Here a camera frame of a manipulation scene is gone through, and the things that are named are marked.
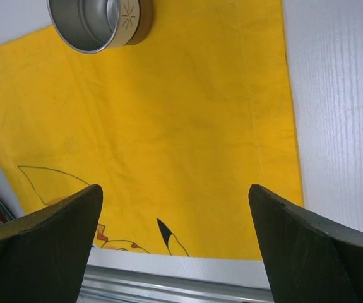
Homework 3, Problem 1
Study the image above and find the white paper cup brown sleeve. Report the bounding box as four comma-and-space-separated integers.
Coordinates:
47, 0, 154, 54

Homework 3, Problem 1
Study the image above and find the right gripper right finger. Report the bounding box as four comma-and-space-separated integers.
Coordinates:
248, 184, 363, 302

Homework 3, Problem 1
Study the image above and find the aluminium mounting rail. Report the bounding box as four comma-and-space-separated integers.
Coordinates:
77, 266, 273, 302

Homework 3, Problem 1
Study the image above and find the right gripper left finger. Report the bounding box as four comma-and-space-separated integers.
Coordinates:
0, 184, 103, 302

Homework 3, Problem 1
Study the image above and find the yellow printed cloth mat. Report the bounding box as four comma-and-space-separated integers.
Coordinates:
0, 1, 302, 260

